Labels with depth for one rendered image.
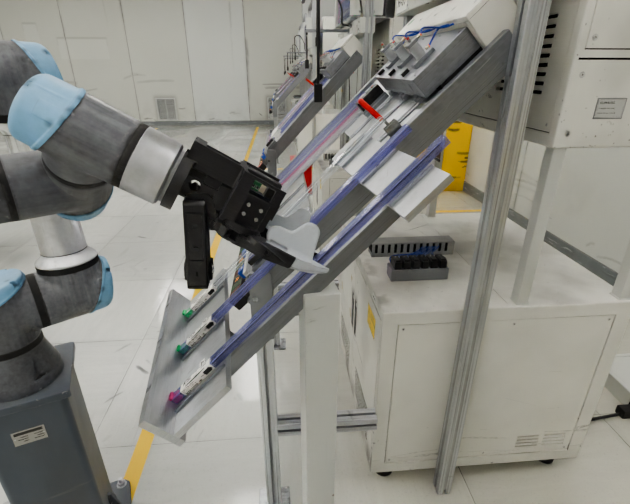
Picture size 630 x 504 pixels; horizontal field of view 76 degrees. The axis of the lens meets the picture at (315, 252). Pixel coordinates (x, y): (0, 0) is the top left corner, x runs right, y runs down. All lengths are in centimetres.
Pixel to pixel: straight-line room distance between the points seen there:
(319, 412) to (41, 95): 64
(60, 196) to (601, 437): 172
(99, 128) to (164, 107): 951
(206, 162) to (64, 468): 86
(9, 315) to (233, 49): 897
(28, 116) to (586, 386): 136
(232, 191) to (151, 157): 9
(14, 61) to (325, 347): 71
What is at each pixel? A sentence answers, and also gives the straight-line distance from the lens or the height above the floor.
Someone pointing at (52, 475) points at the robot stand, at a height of 33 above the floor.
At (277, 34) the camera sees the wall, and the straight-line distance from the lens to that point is 964.
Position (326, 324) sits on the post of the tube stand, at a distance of 68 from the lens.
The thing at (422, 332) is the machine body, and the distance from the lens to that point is 106.
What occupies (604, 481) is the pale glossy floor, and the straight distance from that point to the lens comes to 168.
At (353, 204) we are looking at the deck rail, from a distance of 86.
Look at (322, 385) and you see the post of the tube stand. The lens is 76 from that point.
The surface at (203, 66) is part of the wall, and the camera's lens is 975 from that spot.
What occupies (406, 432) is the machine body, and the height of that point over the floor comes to 22.
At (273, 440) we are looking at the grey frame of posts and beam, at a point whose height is 27.
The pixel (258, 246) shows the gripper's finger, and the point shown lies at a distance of 46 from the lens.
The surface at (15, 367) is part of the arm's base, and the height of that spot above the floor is 61.
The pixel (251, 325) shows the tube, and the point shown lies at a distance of 56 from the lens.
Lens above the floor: 115
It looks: 24 degrees down
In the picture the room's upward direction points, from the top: straight up
